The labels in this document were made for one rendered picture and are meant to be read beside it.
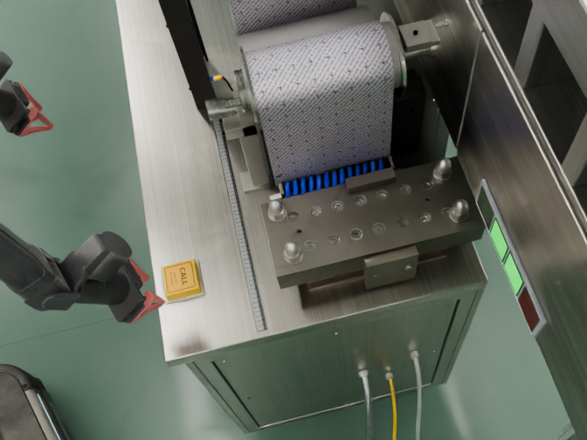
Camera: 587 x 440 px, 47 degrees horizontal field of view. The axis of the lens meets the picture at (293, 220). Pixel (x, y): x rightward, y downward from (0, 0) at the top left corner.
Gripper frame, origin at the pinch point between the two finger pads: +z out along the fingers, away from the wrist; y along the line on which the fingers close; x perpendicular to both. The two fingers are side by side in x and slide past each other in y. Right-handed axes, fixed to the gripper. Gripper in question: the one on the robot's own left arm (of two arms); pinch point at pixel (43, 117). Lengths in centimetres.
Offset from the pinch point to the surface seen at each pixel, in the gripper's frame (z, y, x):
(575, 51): -23, -83, -72
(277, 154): 9, -44, -32
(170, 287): 12.1, -45.0, 3.5
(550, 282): 1, -95, -52
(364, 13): 13, -35, -61
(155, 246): 15.2, -33.4, 3.0
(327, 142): 13, -48, -40
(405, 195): 26, -61, -42
